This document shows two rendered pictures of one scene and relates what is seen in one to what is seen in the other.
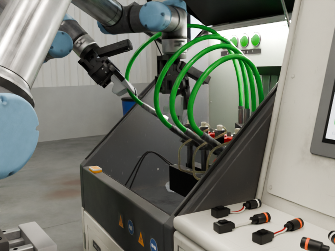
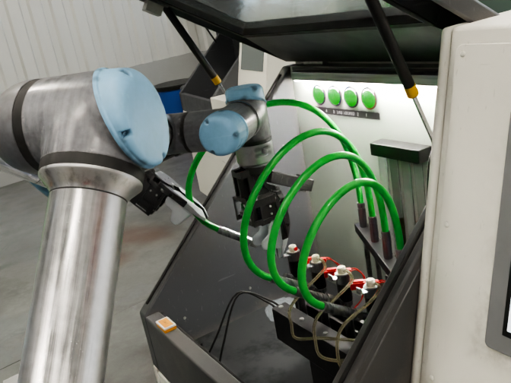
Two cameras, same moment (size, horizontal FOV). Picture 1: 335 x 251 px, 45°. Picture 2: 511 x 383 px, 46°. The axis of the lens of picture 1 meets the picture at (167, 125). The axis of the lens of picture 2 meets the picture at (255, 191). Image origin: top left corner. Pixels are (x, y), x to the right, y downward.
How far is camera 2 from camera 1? 0.37 m
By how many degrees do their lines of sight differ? 10
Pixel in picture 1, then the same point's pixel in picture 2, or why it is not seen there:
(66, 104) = not seen: hidden behind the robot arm
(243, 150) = (388, 333)
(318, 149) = (497, 344)
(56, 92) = not seen: hidden behind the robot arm
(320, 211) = not seen: outside the picture
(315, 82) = (483, 244)
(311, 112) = (480, 286)
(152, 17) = (221, 140)
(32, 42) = (88, 362)
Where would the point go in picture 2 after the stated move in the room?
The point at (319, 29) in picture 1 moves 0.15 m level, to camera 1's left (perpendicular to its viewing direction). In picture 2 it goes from (480, 163) to (378, 182)
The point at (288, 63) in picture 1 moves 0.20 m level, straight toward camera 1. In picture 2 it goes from (437, 200) to (449, 257)
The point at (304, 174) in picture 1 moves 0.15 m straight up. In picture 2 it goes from (480, 372) to (474, 282)
